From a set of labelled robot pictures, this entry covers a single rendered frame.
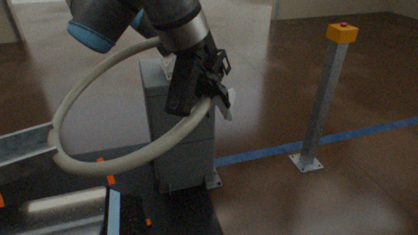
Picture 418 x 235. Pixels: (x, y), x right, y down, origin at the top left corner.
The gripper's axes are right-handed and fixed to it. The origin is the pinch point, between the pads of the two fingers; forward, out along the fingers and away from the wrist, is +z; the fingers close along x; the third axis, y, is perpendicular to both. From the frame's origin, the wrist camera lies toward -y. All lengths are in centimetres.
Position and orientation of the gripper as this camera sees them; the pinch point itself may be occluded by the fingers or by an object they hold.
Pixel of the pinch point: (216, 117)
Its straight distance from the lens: 62.3
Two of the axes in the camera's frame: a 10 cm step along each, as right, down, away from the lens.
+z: 3.4, 6.5, 6.8
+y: 4.2, -7.5, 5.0
